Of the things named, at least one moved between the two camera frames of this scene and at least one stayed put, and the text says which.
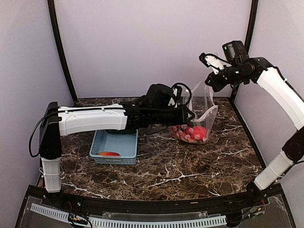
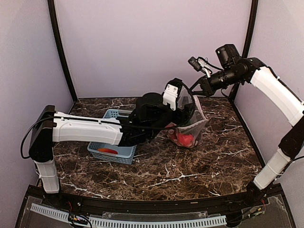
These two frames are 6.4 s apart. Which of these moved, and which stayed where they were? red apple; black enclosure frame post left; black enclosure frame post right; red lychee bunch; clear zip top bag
Moved: red lychee bunch; clear zip top bag; red apple
Stayed: black enclosure frame post left; black enclosure frame post right
